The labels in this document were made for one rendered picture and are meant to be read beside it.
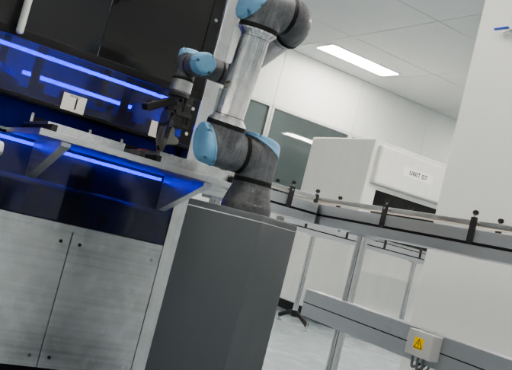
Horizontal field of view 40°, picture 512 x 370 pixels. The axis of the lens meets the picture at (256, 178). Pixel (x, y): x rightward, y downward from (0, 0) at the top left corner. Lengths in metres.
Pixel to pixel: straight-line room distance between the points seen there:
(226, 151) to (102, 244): 0.81
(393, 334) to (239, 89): 1.21
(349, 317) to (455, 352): 0.57
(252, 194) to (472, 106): 1.77
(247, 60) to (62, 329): 1.22
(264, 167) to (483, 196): 1.54
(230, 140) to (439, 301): 1.72
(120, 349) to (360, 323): 0.95
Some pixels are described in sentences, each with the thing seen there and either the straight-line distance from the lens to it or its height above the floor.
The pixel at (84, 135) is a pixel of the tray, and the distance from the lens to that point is 2.31.
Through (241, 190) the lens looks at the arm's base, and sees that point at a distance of 2.04.
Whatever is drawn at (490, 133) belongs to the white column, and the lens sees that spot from 3.45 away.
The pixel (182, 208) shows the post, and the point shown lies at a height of 0.76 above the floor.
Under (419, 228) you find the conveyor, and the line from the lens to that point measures 2.71.
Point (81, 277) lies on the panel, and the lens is 2.63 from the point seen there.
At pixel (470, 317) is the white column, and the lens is 3.29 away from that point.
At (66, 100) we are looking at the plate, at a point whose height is 1.02.
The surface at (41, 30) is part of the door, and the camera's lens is 2.57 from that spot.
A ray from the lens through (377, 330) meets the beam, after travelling 2.82.
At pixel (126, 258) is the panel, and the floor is 0.53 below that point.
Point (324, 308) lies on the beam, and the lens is 3.09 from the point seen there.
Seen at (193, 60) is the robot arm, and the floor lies 1.23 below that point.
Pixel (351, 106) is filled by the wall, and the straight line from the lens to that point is 9.01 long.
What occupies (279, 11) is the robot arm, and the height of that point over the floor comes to 1.36.
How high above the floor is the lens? 0.74
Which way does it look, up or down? 4 degrees up
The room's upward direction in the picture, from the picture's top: 14 degrees clockwise
